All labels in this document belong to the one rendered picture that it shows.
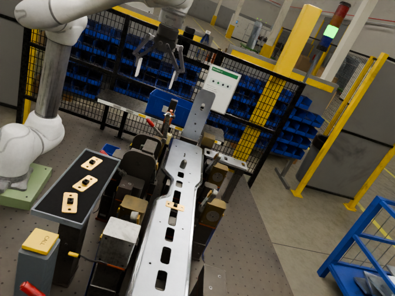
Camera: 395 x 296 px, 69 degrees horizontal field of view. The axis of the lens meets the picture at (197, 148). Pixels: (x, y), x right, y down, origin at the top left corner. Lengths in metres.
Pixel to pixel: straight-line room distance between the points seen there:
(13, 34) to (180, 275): 2.89
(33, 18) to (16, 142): 0.52
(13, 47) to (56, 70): 1.97
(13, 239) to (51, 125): 0.54
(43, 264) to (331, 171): 3.86
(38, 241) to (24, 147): 0.73
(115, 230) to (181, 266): 0.27
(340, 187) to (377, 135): 0.85
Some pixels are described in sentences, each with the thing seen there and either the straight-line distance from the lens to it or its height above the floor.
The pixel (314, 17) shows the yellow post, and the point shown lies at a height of 1.94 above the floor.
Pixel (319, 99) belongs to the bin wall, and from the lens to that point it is 4.04.
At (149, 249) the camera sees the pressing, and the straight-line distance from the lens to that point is 1.07.
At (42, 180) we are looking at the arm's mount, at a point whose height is 0.75.
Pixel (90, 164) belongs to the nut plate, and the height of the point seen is 1.16.
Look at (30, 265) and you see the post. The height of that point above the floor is 1.11.
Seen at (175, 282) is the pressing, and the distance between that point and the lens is 1.02.
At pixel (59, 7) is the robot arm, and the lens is 1.26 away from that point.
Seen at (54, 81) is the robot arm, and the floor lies 1.24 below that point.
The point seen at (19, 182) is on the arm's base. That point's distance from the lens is 1.59.
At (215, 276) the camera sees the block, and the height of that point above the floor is 1.03.
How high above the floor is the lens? 1.77
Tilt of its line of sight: 25 degrees down
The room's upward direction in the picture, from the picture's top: 22 degrees clockwise
